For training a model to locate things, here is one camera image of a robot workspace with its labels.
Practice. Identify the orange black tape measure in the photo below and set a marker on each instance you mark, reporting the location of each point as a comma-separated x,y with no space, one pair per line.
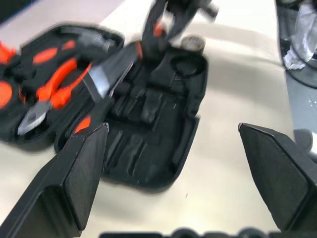
5,95

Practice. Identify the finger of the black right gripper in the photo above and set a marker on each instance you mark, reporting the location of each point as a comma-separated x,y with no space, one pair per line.
151,37
183,15

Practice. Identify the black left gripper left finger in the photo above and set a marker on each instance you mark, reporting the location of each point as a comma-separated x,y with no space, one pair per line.
62,188

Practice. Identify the black plastic tool case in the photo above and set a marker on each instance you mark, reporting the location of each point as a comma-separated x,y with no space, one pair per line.
158,124

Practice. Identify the black electrical tape roll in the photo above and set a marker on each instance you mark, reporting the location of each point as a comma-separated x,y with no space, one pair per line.
194,42

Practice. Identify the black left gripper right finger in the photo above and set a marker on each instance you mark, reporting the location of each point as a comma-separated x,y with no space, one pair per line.
280,178

